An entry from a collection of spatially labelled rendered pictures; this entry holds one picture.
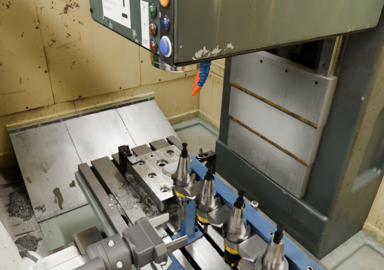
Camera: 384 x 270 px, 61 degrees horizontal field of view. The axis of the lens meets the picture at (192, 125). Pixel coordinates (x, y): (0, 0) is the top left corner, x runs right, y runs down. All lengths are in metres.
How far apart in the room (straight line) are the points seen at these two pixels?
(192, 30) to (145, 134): 1.48
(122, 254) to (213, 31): 0.48
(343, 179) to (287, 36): 0.68
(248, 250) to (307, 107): 0.62
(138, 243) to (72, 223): 0.94
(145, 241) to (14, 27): 1.35
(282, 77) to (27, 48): 1.26
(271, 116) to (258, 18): 0.72
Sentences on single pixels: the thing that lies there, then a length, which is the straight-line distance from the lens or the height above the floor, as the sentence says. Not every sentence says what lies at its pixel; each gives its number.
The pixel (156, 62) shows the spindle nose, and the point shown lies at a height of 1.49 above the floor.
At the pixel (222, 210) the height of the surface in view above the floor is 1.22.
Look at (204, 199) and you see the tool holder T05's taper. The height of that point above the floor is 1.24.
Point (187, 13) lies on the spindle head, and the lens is 0.57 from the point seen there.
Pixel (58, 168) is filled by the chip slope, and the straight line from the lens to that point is 1.86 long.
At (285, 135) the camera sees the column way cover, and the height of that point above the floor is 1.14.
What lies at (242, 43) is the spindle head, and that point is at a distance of 0.66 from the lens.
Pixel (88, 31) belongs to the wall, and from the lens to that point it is 1.93.
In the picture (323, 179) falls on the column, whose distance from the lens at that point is 1.32.
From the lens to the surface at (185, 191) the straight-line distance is 0.86.
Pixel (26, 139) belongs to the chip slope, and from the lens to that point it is 1.98.
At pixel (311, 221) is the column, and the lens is 1.43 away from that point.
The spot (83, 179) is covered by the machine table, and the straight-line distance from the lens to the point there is 1.51.
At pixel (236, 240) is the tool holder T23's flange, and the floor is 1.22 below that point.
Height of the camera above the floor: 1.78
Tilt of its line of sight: 29 degrees down
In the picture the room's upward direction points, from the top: 2 degrees clockwise
